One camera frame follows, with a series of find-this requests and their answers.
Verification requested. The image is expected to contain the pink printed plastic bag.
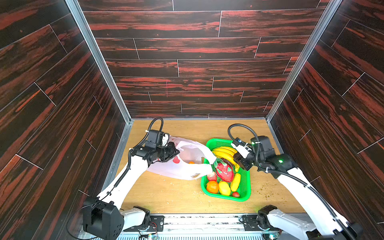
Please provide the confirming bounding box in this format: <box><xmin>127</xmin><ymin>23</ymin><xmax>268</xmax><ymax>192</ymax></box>
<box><xmin>147</xmin><ymin>136</ymin><xmax>217</xmax><ymax>180</ymax></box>

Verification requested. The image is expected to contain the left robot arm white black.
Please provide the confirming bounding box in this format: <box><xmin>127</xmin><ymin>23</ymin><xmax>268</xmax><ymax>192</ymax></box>
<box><xmin>82</xmin><ymin>142</ymin><xmax>180</xmax><ymax>240</ymax></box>

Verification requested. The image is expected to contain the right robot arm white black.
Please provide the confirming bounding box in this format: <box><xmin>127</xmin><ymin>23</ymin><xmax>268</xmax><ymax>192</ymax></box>
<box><xmin>231</xmin><ymin>136</ymin><xmax>363</xmax><ymax>240</ymax></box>

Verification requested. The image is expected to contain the small yellow fake banana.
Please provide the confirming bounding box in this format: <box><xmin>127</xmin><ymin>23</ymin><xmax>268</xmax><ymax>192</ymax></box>
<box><xmin>230</xmin><ymin>173</ymin><xmax>242</xmax><ymax>192</ymax></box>

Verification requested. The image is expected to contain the red fake dragon fruit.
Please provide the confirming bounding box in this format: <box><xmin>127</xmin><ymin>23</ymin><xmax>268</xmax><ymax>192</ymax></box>
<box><xmin>214</xmin><ymin>158</ymin><xmax>235</xmax><ymax>183</ymax></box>

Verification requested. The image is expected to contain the yellow fake banana bunch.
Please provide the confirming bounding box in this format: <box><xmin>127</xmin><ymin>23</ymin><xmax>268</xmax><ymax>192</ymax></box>
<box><xmin>213</xmin><ymin>147</ymin><xmax>240</xmax><ymax>173</ymax></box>

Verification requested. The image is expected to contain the yellow fake lemon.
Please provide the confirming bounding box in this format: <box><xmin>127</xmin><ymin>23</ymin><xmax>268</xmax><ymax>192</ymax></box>
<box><xmin>219</xmin><ymin>181</ymin><xmax>232</xmax><ymax>196</ymax></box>

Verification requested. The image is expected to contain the red pink fake apple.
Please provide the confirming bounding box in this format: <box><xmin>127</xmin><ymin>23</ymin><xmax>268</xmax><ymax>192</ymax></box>
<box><xmin>207</xmin><ymin>172</ymin><xmax>217</xmax><ymax>182</ymax></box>

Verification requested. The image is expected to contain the green plastic perforated basket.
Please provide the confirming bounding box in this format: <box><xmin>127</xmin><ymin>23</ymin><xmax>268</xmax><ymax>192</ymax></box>
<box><xmin>201</xmin><ymin>139</ymin><xmax>251</xmax><ymax>202</ymax></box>

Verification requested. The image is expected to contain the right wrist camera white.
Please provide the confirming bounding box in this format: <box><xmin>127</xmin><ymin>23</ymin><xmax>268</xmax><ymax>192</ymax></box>
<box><xmin>231</xmin><ymin>138</ymin><xmax>252</xmax><ymax>159</ymax></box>

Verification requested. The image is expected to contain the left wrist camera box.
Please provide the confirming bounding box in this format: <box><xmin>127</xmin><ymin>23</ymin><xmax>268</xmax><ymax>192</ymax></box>
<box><xmin>145</xmin><ymin>130</ymin><xmax>170</xmax><ymax>149</ymax></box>

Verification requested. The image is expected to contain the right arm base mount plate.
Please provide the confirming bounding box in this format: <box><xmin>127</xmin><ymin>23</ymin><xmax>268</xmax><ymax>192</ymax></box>
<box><xmin>239</xmin><ymin>214</ymin><xmax>282</xmax><ymax>233</ymax></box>

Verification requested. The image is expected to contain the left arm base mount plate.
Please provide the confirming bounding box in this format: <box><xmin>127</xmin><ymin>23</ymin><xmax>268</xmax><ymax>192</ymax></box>
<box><xmin>126</xmin><ymin>215</ymin><xmax>165</xmax><ymax>233</ymax></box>

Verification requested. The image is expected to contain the metal front rail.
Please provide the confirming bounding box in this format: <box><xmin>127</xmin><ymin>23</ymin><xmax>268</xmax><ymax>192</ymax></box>
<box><xmin>113</xmin><ymin>213</ymin><xmax>334</xmax><ymax>240</ymax></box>

